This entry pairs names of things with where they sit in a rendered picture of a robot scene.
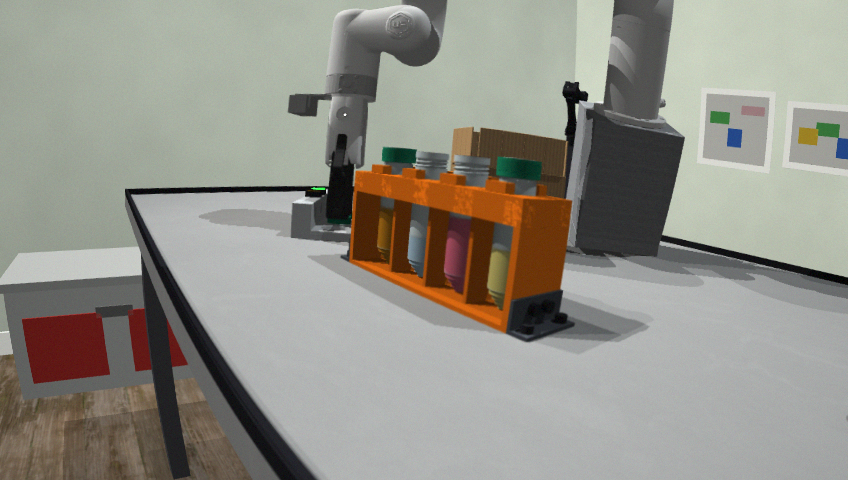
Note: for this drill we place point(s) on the orange tube rack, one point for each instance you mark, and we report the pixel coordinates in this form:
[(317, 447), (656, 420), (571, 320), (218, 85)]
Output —
[(539, 242)]

